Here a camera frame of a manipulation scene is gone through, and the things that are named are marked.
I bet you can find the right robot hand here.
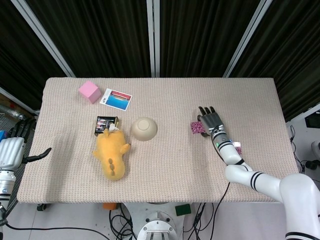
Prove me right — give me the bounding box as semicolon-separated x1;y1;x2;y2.
196;105;226;138

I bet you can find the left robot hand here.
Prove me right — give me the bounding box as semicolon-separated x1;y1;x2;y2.
0;116;53;172

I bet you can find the yellow plush dinosaur toy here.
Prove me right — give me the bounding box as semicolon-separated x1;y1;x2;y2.
91;123;132;181

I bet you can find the beige woven table cloth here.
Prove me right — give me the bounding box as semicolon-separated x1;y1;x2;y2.
16;76;301;204

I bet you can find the beige upturned bowl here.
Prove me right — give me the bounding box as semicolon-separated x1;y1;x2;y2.
131;116;158;142

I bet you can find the black pleated curtain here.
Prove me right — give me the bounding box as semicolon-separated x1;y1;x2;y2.
158;0;262;78
24;0;152;78
0;0;70;111
231;0;320;118

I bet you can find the green box under table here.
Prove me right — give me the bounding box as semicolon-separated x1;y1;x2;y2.
174;203;192;217

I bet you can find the black battery box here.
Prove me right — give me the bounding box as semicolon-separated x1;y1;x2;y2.
93;115;121;137

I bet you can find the blue photo postcard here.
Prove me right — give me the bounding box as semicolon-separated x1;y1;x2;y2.
99;87;133;112

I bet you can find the pink cube block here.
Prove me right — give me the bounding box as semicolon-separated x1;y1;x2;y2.
77;80;102;105

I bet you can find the white robot torso base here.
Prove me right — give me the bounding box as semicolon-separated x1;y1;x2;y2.
123;201;201;240

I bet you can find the silver flexible duct hose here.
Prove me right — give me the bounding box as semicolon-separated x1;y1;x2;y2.
0;104;36;126

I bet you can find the aluminium frame rail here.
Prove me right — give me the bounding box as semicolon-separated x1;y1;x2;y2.
286;103;320;123
0;86;40;116

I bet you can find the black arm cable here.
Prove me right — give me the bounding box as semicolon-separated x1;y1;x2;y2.
209;181;231;240

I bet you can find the black floor cable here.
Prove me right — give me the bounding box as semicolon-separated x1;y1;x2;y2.
4;223;137;240

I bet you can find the aluminium frame post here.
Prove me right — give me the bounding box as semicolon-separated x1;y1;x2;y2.
223;0;270;78
146;0;161;78
17;0;76;78

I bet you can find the black cable bundle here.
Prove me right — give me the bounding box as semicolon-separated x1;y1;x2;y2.
183;202;215;240
108;202;137;240

